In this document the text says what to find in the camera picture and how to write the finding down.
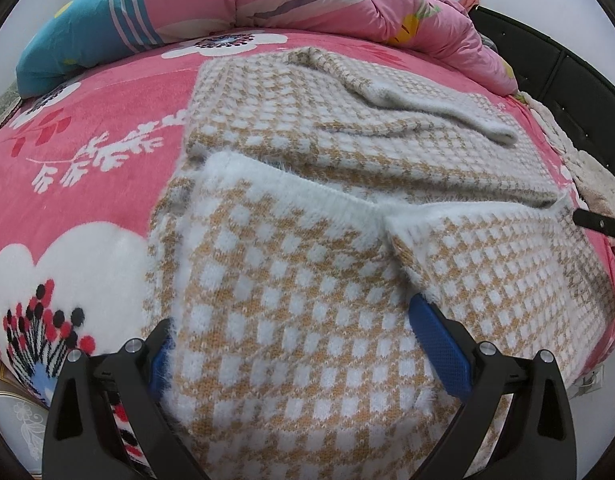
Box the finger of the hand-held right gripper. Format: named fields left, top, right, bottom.
left=572, top=207, right=615, bottom=241

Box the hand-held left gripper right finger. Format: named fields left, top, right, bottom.
left=409, top=293, right=578, bottom=480

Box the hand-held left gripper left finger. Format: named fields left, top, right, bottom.
left=42, top=317, right=208, bottom=480

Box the beige white houndstooth knit coat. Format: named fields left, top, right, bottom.
left=144, top=46, right=615, bottom=480

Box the cream fuzzy garment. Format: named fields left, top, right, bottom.
left=517, top=91, right=615, bottom=221

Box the grey patterned bedsheet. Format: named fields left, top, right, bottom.
left=0, top=350, right=55, bottom=466

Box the black padded headboard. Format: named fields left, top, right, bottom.
left=470, top=5, right=615, bottom=221

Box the pink floral fleece blanket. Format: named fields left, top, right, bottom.
left=0, top=27, right=615, bottom=480

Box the green patterned cloth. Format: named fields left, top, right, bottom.
left=0, top=87, right=23, bottom=133

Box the white wall socket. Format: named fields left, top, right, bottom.
left=572, top=367, right=605, bottom=401

